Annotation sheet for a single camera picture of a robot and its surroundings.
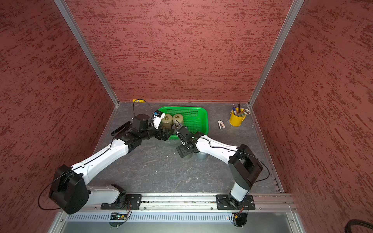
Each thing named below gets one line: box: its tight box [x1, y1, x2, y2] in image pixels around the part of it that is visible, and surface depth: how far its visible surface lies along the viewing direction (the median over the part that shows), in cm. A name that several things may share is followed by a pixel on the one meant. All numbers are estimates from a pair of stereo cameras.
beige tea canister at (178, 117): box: [171, 113, 184, 124], surface depth 102 cm
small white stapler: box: [217, 119, 226, 130], surface depth 106 cm
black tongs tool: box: [110, 120, 132, 136], surface depth 104 cm
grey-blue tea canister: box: [196, 152, 208, 160], surface depth 91 cm
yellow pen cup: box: [229, 109, 247, 127], surface depth 105 cm
